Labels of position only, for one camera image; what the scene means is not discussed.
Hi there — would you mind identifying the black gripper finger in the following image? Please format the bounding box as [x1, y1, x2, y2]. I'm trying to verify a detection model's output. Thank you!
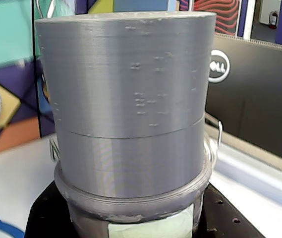
[24, 184, 82, 238]
[192, 184, 267, 238]

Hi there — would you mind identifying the gray salt shaker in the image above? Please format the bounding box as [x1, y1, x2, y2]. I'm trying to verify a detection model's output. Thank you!
[34, 11, 217, 238]

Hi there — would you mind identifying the black Dell monitor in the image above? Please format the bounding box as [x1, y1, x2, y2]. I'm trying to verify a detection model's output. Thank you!
[204, 33, 282, 172]

